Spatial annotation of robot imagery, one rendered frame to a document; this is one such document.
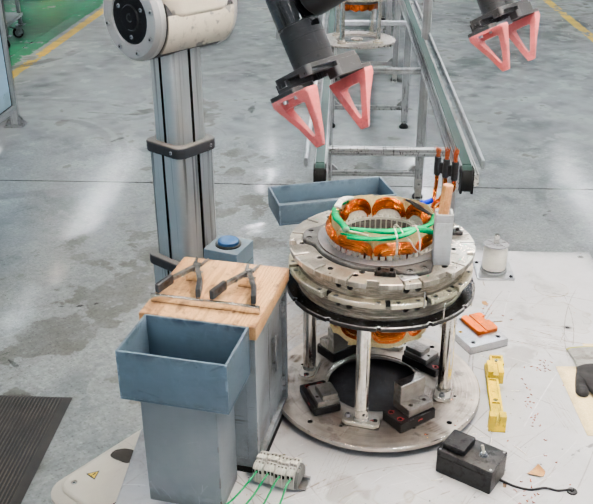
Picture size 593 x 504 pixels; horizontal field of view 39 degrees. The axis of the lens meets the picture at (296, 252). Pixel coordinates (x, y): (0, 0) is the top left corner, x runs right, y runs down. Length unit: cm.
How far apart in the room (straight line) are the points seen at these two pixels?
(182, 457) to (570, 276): 113
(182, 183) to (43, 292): 207
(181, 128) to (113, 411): 145
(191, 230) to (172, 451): 58
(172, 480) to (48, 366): 189
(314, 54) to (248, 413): 58
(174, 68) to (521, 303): 92
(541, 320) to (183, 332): 88
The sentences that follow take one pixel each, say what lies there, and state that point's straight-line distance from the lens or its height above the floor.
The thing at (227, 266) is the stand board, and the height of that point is 106.
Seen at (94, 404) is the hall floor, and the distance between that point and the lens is 298.
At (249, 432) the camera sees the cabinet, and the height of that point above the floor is 86.
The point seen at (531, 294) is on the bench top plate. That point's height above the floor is 78.
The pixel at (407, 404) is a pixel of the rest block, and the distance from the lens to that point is 150.
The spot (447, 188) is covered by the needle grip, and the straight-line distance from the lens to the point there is 134.
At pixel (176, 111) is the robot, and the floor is 125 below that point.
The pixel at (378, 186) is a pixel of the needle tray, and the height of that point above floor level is 104.
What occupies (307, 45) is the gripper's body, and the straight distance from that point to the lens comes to 109.
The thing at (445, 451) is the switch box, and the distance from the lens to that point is 142.
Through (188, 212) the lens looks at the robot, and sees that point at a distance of 173.
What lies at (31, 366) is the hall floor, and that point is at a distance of 323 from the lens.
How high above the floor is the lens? 172
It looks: 26 degrees down
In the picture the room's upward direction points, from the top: straight up
